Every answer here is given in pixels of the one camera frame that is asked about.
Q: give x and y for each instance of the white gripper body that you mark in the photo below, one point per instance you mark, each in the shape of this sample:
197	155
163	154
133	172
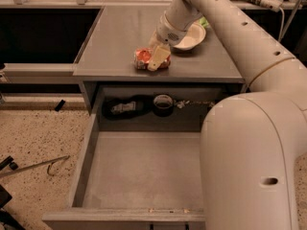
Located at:
168	34

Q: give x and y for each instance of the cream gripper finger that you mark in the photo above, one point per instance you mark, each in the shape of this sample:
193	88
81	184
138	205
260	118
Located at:
154	41
160	58

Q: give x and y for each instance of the red crushed coke can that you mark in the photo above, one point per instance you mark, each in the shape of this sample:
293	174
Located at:
142	58

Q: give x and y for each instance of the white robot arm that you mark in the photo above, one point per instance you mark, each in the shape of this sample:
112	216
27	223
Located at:
249	142

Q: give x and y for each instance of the grey open top drawer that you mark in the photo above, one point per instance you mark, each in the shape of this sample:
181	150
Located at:
142	173

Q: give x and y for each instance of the white paper bowl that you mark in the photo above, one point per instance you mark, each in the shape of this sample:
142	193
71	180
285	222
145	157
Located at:
195	36

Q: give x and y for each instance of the green chip bag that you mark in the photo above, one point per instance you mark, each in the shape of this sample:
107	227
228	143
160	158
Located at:
204	22

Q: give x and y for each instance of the grey cabinet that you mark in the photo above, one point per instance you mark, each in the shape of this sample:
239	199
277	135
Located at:
203	73

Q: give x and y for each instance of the small black block on floor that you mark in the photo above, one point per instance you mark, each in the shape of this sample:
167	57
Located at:
60	105

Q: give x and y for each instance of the metal rod on floor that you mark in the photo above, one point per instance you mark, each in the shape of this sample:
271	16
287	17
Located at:
6	174

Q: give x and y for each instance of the black equipment at left edge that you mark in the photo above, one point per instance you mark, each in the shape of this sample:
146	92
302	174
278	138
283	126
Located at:
7	221

